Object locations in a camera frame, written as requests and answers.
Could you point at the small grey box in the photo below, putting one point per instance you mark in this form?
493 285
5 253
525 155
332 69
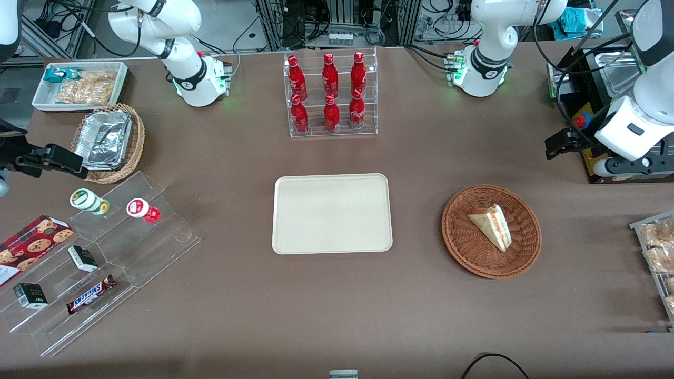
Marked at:
343 375

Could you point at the black food warmer cabinet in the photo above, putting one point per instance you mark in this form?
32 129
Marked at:
590 84

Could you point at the red cola bottle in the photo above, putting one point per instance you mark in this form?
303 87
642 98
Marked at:
357 113
296 79
331 116
330 76
299 117
358 73

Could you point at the clear bag of crackers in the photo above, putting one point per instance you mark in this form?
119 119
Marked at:
87 87

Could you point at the red round warmer knob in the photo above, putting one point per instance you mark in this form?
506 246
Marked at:
581 121

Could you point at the white power strip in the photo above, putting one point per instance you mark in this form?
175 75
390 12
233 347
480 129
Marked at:
340 38

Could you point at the green snack packet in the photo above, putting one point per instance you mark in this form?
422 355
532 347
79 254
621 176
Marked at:
55 75

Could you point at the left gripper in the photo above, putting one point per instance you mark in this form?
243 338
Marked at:
581 140

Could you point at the white rectangular snack bin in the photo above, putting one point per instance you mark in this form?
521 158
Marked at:
41 100

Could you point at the Snickers chocolate bar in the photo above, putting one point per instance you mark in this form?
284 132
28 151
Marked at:
89 295

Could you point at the small black carton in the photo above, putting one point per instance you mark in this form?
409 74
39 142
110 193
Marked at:
82 259
30 296

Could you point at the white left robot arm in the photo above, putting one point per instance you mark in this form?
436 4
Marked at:
489 31

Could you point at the cream plastic serving tray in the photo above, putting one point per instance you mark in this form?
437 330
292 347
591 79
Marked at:
331 216

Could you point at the tray of wrapped pastries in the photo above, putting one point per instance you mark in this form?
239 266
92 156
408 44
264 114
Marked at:
640 231

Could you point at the aluminium foil tray stack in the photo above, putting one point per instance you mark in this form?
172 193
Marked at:
102 139

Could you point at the small wicker basket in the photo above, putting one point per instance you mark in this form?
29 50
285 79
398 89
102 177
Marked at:
137 142

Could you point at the steel warmer pan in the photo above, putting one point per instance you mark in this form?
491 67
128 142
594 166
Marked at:
616 73

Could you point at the triangular sandwich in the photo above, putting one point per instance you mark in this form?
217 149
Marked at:
492 226

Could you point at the clear acrylic bottle rack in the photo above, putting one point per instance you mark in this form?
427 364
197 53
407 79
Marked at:
316 134

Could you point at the clear acrylic stepped shelf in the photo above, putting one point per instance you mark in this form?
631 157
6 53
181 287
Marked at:
152 247

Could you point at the red lid yogurt cup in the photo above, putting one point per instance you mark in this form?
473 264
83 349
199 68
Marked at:
139 208

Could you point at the wrapped bread pastry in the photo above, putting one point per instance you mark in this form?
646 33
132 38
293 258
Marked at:
670 305
661 232
670 285
662 260

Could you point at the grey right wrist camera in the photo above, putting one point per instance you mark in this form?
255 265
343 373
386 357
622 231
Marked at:
3 188

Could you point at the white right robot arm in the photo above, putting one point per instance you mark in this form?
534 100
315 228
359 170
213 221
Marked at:
179 63

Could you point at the red plaid cookie box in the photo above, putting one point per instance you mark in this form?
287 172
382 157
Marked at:
31 245

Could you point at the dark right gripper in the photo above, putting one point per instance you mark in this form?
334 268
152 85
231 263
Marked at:
11 152

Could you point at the large round wicker basket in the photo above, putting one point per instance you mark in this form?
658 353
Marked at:
463 247

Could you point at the green lid yogurt cup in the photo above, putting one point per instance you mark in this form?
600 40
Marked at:
87 200

